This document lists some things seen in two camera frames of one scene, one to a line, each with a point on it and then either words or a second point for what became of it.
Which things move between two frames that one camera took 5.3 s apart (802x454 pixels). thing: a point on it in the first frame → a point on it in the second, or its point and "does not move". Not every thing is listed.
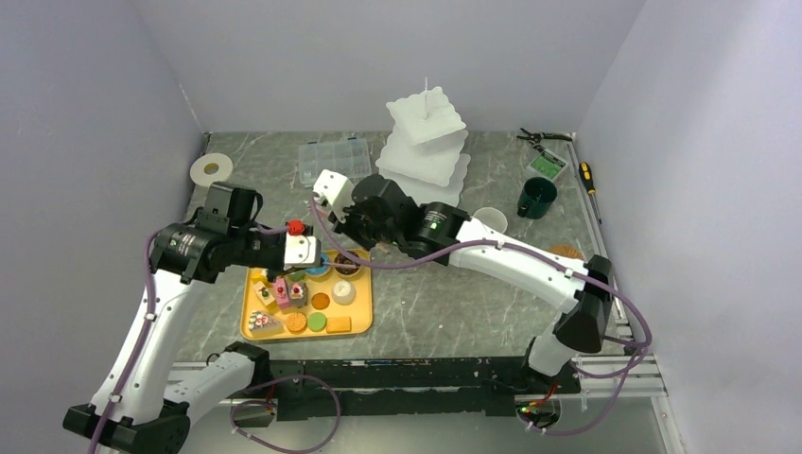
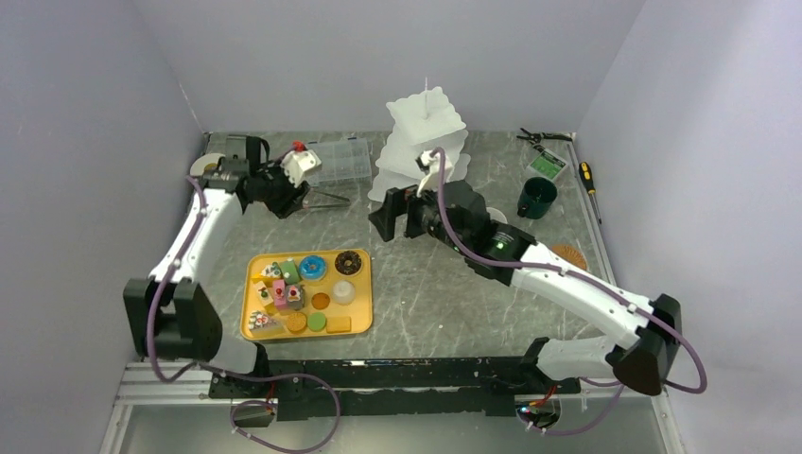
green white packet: [548, 165] does not move
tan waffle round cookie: [296, 323] does not move
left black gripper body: [261, 253] → [277, 191]
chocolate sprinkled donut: [340, 259] does not move
